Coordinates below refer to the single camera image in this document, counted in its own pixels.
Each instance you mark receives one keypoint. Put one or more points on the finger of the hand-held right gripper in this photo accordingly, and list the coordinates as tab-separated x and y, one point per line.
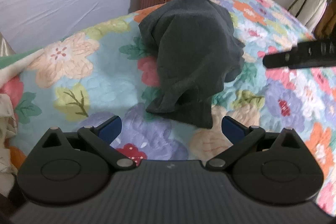
299	56

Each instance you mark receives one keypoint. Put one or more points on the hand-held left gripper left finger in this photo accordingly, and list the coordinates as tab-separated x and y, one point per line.
111	129

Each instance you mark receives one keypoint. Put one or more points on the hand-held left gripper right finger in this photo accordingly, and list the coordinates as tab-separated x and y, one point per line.
232	131

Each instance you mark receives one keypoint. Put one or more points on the dark grey garment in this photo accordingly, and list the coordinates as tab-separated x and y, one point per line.
189	56

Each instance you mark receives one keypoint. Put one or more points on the brown hanging garment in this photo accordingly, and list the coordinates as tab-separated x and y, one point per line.
326	19

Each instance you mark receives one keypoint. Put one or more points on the floral quilted blanket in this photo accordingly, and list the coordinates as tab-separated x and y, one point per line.
86	77

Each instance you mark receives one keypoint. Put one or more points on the cream crumpled cloth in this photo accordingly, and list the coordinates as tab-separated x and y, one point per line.
6	119

